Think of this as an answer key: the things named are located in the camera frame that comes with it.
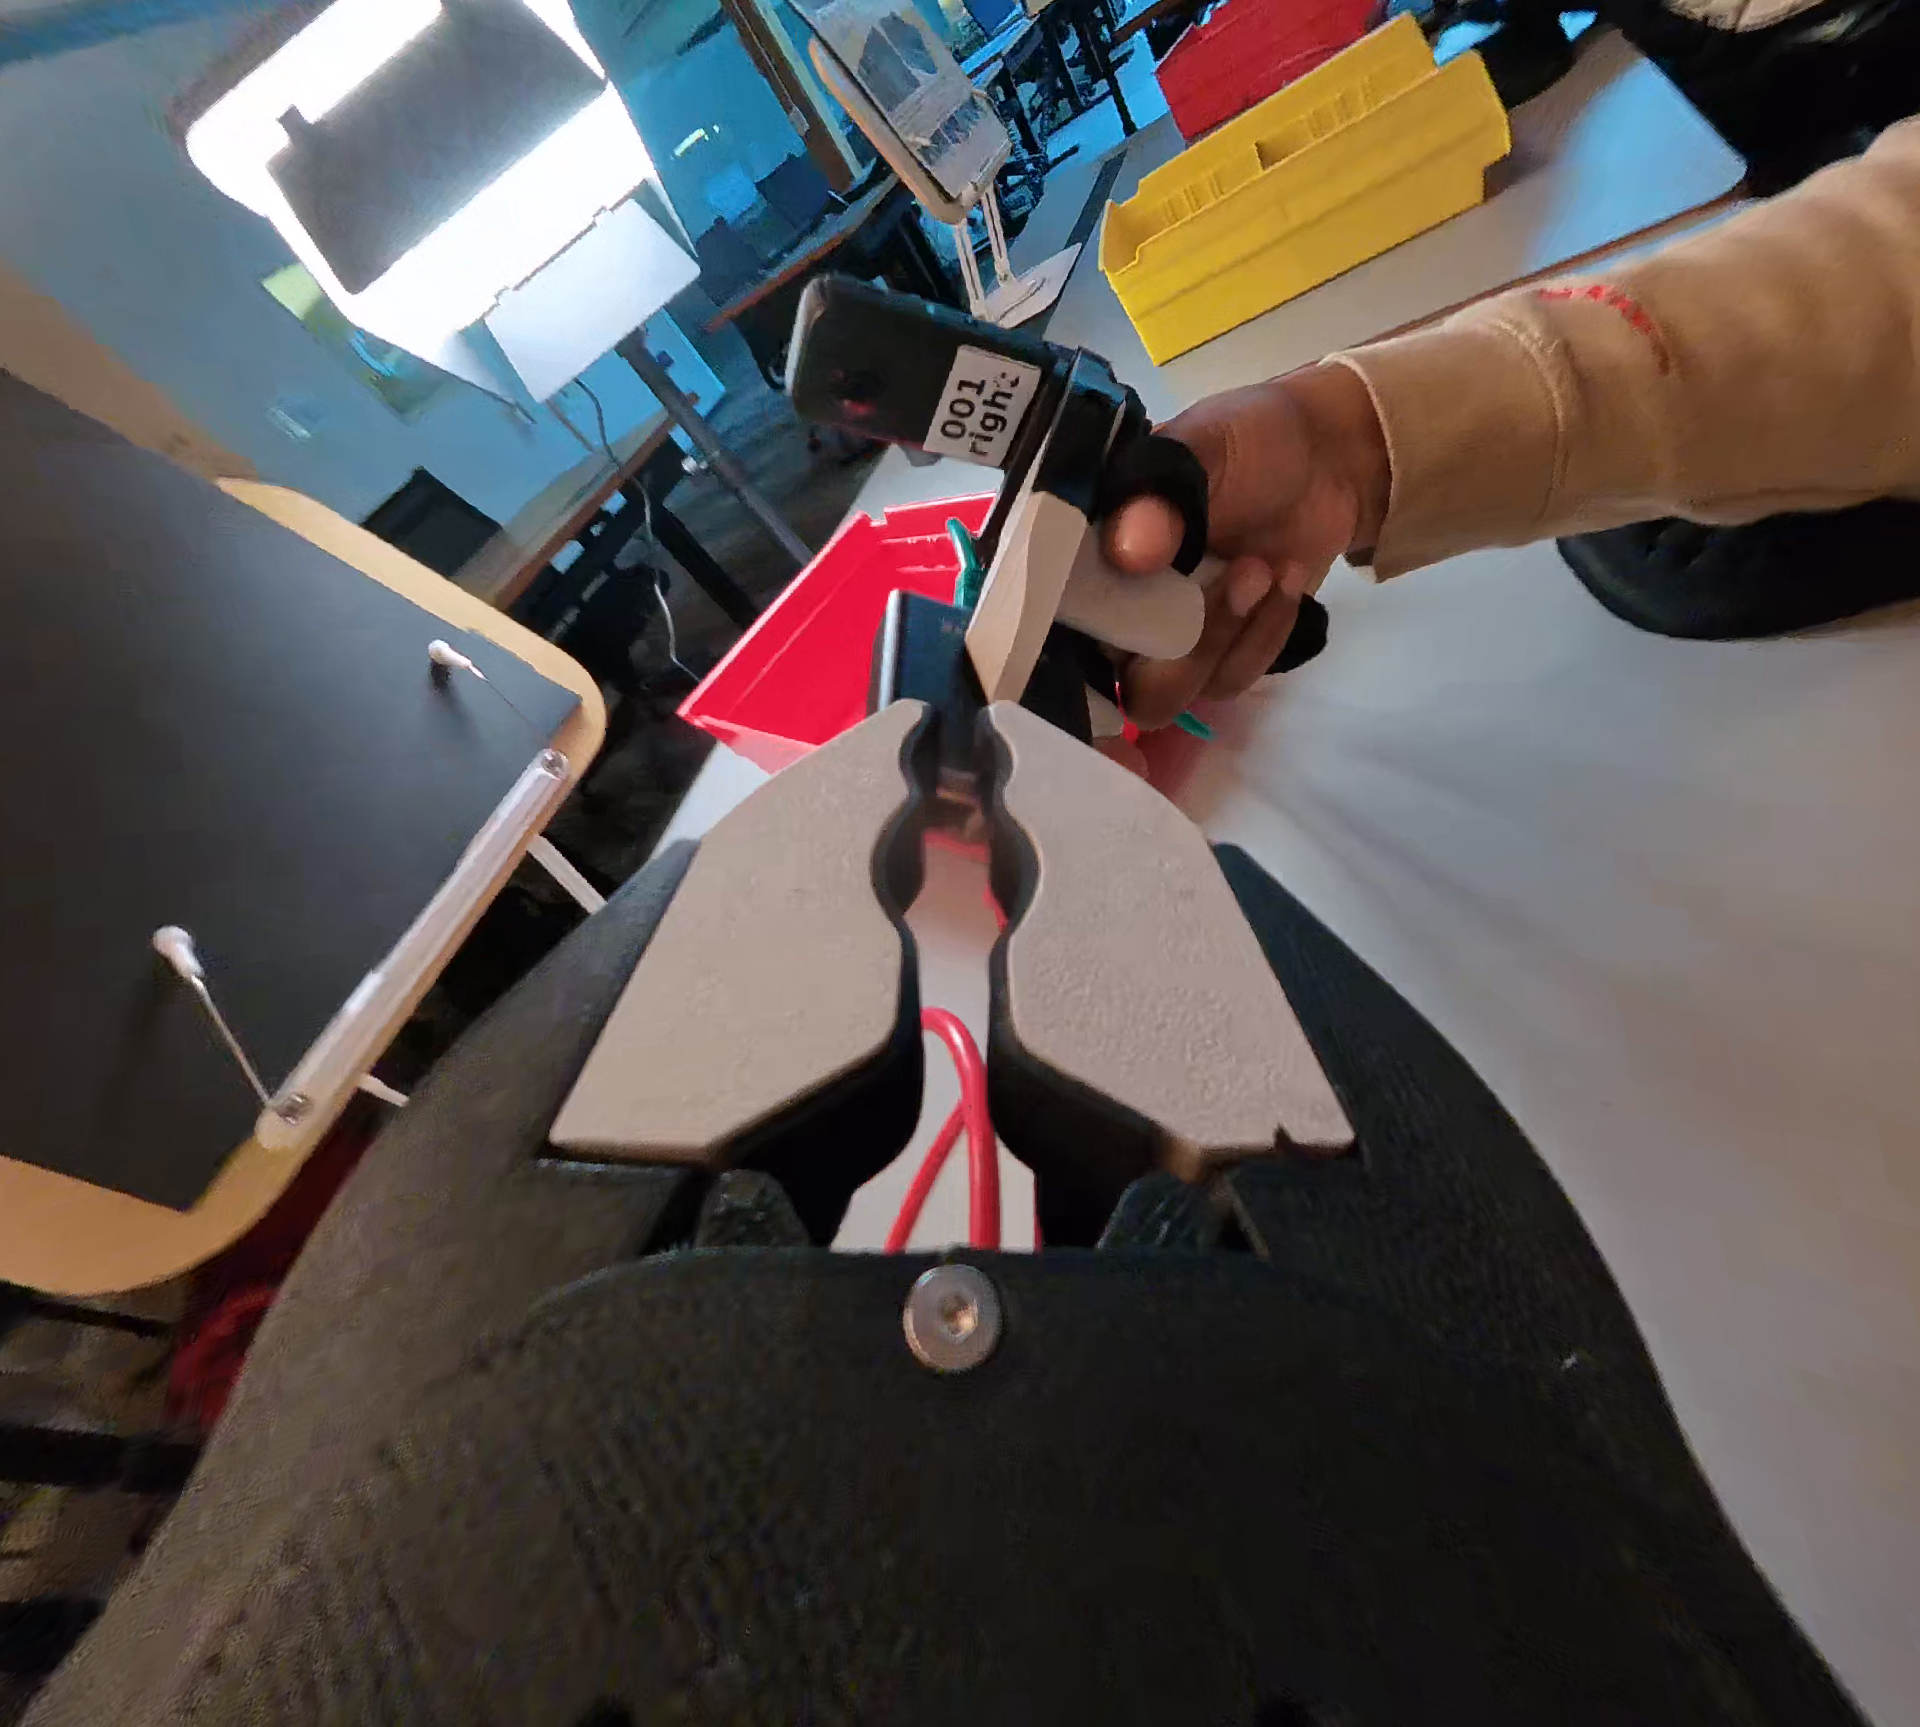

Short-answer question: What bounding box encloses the studio light panel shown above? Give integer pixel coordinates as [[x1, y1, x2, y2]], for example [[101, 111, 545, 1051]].
[[183, 0, 704, 405]]

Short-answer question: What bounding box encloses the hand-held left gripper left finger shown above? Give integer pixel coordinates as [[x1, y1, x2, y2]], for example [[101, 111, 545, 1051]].
[[547, 699, 940, 1236]]

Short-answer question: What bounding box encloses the yellow plastic bin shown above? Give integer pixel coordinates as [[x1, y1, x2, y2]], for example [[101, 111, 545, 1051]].
[[1098, 13, 1512, 367]]

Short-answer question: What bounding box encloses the black network switch box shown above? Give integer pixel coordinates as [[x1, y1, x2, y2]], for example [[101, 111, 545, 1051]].
[[867, 587, 1100, 843]]

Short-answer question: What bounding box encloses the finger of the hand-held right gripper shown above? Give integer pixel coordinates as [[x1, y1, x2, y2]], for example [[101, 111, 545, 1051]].
[[961, 489, 1091, 705]]

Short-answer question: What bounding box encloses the poster board on white stand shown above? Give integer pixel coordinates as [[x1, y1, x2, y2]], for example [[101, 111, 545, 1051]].
[[631, 0, 1075, 325]]

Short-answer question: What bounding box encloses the light stand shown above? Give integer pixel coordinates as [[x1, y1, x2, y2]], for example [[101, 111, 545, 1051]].
[[612, 323, 817, 625]]

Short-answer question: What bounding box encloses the black board with wooden rim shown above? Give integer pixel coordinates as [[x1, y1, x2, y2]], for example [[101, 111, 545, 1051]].
[[0, 369, 611, 1300]]

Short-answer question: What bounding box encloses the person's right forearm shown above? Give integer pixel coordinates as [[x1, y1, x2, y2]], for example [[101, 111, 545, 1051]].
[[1327, 113, 1920, 581]]

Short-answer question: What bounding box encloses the red plastic bin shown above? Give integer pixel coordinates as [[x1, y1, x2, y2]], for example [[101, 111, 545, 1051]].
[[679, 493, 1009, 775], [1154, 0, 1442, 141]]

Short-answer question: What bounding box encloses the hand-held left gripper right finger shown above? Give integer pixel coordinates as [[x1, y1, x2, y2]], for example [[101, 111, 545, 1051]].
[[975, 701, 1362, 1248]]

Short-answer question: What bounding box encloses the person's right hand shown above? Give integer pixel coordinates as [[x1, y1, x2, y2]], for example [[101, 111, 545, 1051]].
[[1098, 361, 1394, 775]]

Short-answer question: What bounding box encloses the red ethernet cable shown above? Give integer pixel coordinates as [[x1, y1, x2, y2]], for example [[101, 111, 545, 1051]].
[[883, 827, 1011, 1254]]

